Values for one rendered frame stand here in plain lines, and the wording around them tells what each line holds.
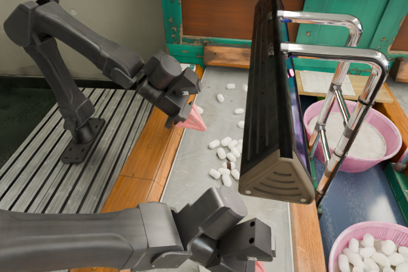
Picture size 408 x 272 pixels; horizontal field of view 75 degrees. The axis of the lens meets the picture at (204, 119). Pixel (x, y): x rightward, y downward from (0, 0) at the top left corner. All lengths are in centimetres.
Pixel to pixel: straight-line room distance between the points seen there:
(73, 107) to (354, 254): 77
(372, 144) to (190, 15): 74
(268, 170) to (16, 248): 25
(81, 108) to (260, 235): 62
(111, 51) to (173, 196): 37
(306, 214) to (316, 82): 53
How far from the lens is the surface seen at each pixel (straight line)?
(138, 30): 205
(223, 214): 41
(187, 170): 71
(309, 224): 64
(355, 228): 68
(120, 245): 36
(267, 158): 27
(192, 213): 42
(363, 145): 90
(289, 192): 30
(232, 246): 44
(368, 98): 51
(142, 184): 67
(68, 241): 35
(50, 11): 71
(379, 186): 90
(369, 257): 68
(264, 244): 43
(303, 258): 60
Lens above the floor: 130
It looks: 41 degrees down
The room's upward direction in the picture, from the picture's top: straight up
